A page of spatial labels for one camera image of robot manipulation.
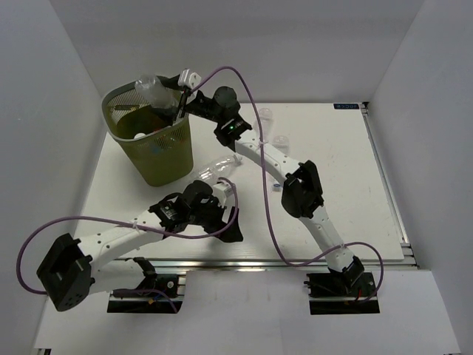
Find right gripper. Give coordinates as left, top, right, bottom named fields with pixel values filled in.
left=148, top=73, right=224, bottom=126

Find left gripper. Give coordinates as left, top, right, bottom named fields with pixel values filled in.
left=188, top=196, right=243, bottom=243

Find clear crushed bottle front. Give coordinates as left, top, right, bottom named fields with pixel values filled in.
left=135, top=75, right=179, bottom=115

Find red cap clear bottle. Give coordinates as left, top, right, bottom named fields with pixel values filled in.
left=150, top=128, right=186, bottom=154

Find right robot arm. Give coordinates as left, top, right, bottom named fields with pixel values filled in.
left=157, top=72, right=364, bottom=295

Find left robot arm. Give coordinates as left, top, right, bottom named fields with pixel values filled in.
left=37, top=177, right=243, bottom=311

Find olive green mesh bin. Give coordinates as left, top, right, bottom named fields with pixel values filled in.
left=101, top=75, right=194, bottom=187

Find crushed clear bottle white cap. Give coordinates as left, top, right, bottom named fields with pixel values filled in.
left=195, top=154, right=242, bottom=185

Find clear bottle blue cap middle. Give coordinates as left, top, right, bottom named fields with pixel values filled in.
left=272, top=135, right=290, bottom=155

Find clear bottle blue cap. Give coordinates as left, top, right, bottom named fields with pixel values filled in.
left=272, top=135, right=290, bottom=155
left=253, top=107, right=274, bottom=134

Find clear bottle blue cap back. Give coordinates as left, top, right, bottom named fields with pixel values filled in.
left=253, top=107, right=274, bottom=134

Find blue label sticker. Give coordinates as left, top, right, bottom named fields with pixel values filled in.
left=333, top=103, right=359, bottom=110

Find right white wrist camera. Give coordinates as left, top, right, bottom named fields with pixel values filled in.
left=177, top=69, right=202, bottom=89

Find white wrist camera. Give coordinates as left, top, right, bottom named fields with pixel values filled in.
left=211, top=177, right=235, bottom=206
left=177, top=69, right=202, bottom=89

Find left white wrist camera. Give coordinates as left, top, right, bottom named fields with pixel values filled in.
left=211, top=177, right=235, bottom=206

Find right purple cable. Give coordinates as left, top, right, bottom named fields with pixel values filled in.
left=186, top=66, right=385, bottom=306

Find purple cable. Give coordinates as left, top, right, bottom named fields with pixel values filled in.
left=186, top=66, right=385, bottom=306
left=16, top=176, right=240, bottom=311

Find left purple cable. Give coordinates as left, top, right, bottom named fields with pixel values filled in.
left=16, top=176, right=240, bottom=311

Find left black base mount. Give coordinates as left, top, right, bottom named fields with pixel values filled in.
left=107, top=257, right=184, bottom=314

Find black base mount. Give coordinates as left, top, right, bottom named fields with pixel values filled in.
left=304, top=272, right=380, bottom=315
left=107, top=257, right=184, bottom=314

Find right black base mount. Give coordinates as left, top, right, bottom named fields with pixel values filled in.
left=304, top=272, right=380, bottom=315

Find aluminium front rail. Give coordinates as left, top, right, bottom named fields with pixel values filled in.
left=64, top=257, right=333, bottom=273

